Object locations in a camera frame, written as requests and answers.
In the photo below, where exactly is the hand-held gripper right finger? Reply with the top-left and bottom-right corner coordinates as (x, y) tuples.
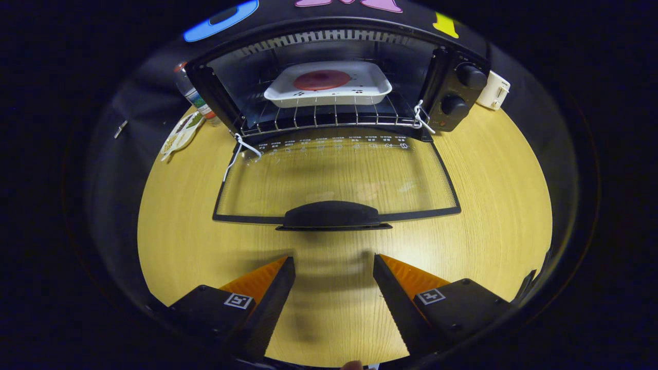
(373, 253), (513, 359)

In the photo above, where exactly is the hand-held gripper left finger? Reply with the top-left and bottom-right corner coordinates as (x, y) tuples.
(166, 256), (297, 363)

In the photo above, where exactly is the black toaster oven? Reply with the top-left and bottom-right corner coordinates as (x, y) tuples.
(184, 21), (489, 232)

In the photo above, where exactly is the white square plate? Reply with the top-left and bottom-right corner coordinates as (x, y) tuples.
(264, 61), (393, 108)

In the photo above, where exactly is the round pink meat slice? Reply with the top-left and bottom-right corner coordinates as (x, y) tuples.
(293, 69), (353, 92)

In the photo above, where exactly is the white pop-up toaster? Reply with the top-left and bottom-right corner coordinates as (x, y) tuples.
(476, 70), (511, 111)

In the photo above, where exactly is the clear plastic bottle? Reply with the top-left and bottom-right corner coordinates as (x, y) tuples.
(173, 62), (223, 127)

